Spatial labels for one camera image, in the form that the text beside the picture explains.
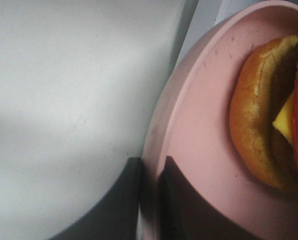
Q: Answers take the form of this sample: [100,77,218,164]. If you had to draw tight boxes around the white microwave oven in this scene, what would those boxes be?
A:
[142,0,298,165]

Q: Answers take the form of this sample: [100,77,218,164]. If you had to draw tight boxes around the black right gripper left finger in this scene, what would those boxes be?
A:
[52,157,141,240]

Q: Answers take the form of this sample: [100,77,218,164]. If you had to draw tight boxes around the burger with lettuce and tomato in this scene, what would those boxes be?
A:
[229,35,298,192]

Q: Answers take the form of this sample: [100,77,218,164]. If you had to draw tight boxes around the pink round plate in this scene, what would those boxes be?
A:
[141,0,298,240]

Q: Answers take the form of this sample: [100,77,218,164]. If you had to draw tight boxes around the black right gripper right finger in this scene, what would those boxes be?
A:
[159,156,298,240]

